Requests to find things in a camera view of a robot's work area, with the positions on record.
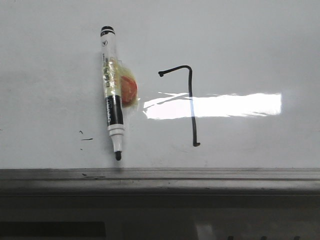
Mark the white whiteboard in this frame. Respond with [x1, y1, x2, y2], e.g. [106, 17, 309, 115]
[0, 0, 320, 169]

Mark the orange magnet taped to marker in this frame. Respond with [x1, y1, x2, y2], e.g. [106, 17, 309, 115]
[116, 60, 138, 107]

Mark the grey aluminium whiteboard frame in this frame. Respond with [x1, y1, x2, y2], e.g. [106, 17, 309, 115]
[0, 167, 320, 197]

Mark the black and white whiteboard marker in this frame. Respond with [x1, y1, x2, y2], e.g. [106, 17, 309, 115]
[100, 26, 125, 161]

